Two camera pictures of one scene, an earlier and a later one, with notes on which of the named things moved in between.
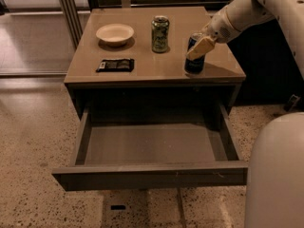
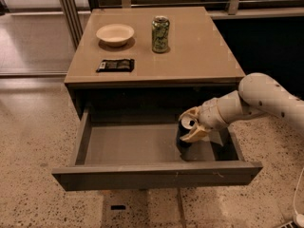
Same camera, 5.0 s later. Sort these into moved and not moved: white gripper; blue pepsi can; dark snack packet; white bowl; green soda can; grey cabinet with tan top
Moved: blue pepsi can; white gripper
Not moved: green soda can; dark snack packet; white bowl; grey cabinet with tan top
